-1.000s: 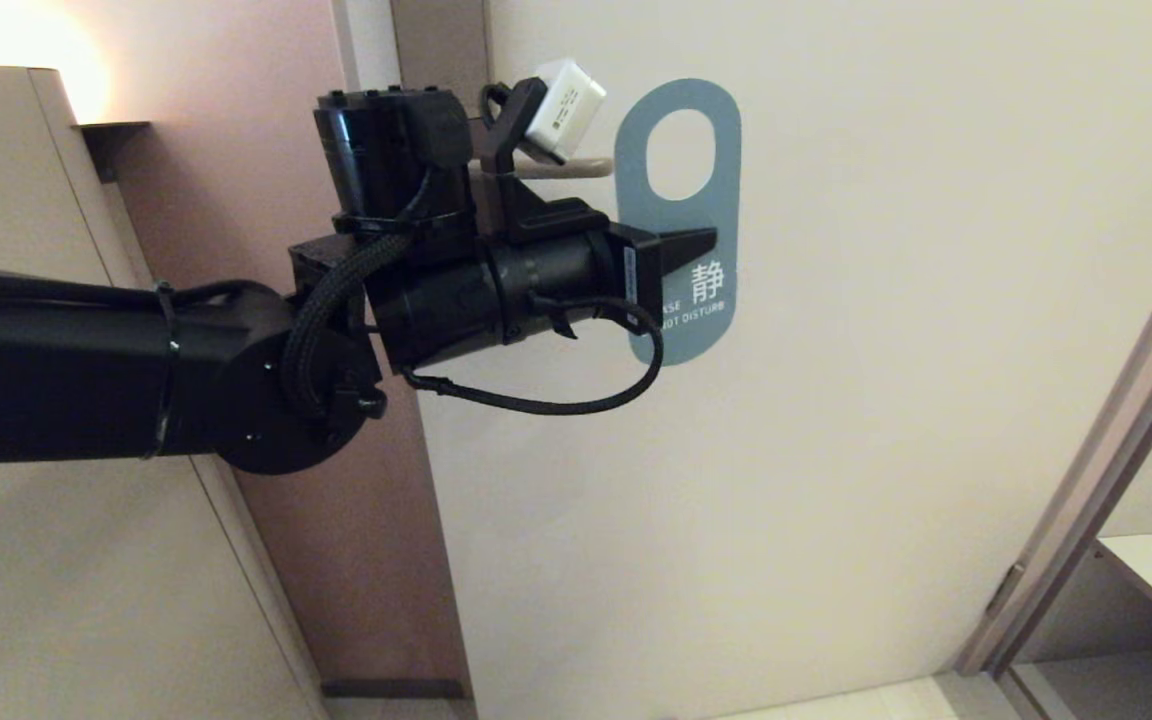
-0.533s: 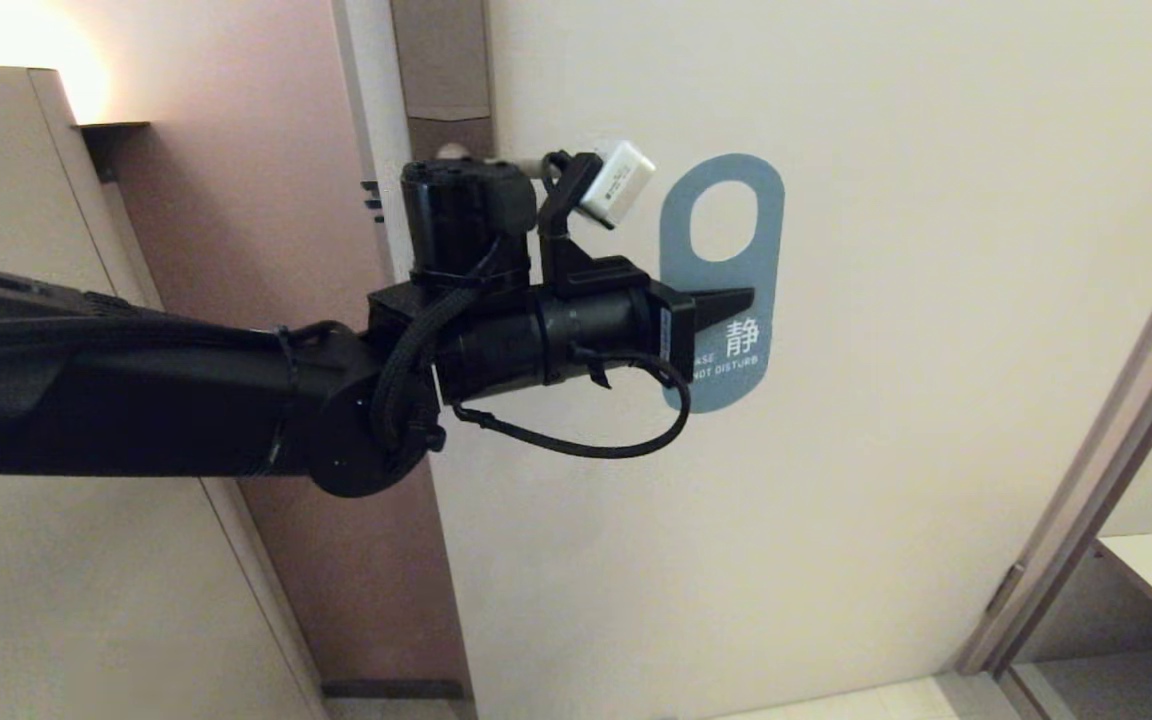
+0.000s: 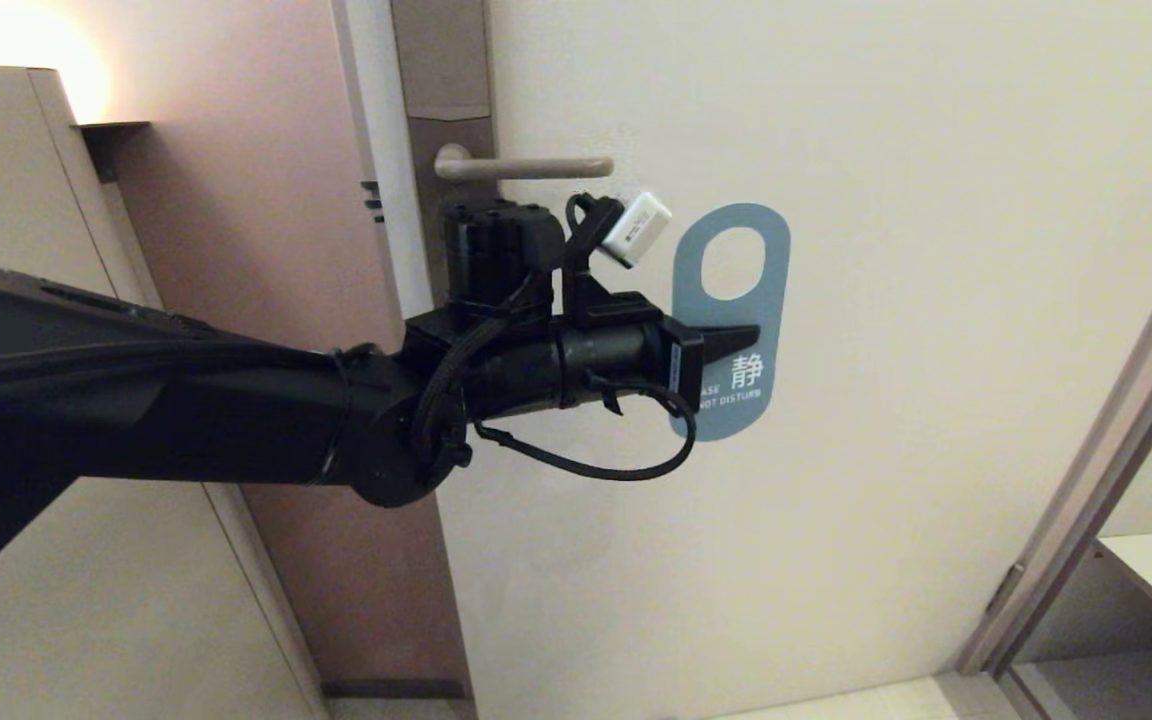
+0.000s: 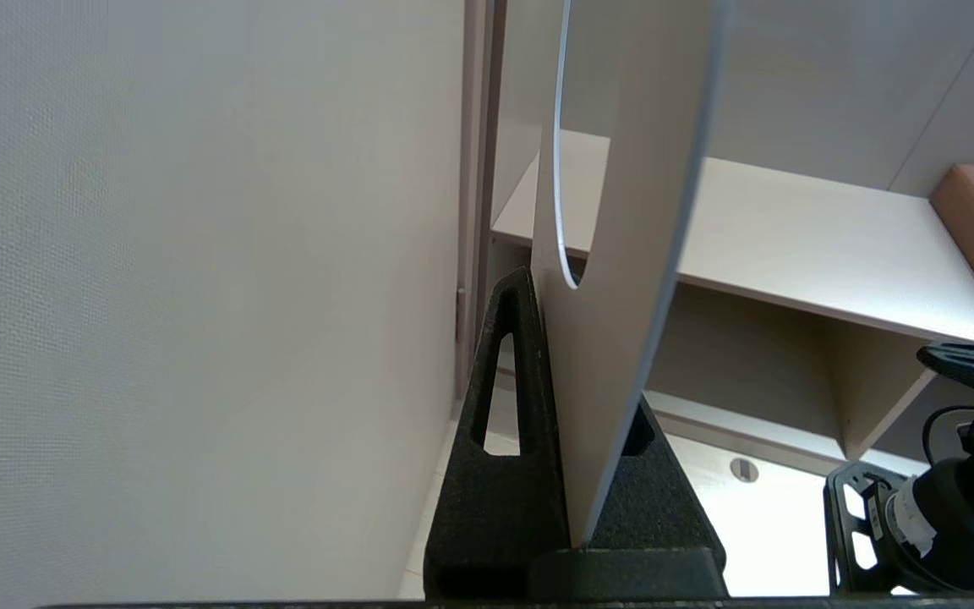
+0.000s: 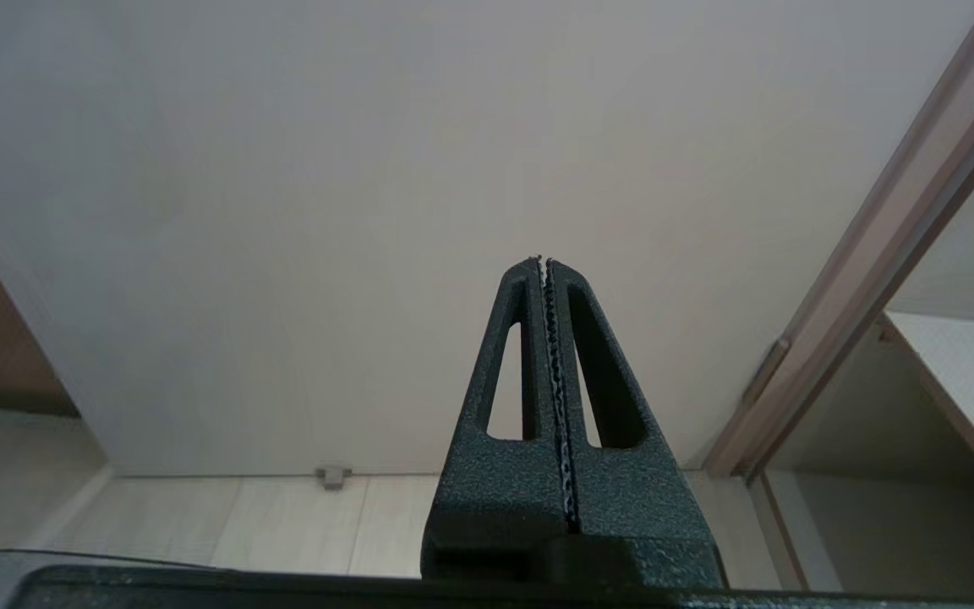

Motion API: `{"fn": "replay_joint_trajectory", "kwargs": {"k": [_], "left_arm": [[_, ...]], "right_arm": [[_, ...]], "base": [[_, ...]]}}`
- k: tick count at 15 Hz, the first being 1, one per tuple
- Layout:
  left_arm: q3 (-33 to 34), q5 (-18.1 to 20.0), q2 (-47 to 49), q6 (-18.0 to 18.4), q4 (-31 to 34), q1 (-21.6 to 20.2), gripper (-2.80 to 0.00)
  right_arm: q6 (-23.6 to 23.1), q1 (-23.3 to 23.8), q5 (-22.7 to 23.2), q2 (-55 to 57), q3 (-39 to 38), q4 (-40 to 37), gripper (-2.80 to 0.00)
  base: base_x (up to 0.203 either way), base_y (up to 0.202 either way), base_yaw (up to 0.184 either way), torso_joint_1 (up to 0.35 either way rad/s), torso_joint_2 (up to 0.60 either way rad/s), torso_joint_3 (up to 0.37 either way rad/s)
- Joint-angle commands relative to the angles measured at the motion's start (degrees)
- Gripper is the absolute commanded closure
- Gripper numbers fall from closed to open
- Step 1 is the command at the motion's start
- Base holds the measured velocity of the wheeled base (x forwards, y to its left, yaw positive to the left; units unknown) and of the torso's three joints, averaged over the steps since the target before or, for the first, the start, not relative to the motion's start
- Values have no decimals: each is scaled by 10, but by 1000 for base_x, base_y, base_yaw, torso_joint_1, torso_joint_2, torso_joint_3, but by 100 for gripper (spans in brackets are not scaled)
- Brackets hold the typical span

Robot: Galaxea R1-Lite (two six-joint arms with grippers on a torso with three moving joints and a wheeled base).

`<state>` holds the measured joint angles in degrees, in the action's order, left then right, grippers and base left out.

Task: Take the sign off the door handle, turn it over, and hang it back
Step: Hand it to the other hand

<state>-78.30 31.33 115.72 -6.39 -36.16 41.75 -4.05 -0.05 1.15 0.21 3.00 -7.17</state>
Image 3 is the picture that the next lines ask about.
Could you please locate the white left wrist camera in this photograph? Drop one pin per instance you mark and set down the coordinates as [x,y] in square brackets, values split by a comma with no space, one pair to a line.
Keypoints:
[636,228]

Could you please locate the white and blue door hanger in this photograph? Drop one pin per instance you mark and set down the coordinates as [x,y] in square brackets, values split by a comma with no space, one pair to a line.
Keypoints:
[776,290]

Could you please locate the brown door lock plate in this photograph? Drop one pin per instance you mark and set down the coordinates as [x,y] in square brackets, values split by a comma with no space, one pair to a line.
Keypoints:
[441,60]

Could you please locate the black left camera bracket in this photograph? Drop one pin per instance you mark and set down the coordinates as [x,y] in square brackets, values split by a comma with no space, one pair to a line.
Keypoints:
[596,290]

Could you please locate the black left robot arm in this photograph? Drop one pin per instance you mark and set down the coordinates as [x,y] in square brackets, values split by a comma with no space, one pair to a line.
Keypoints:
[136,400]

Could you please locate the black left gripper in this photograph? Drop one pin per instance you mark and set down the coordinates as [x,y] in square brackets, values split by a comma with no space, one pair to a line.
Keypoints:
[586,360]

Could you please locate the white room door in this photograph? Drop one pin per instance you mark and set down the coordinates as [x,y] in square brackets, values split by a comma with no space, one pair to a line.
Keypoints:
[786,550]

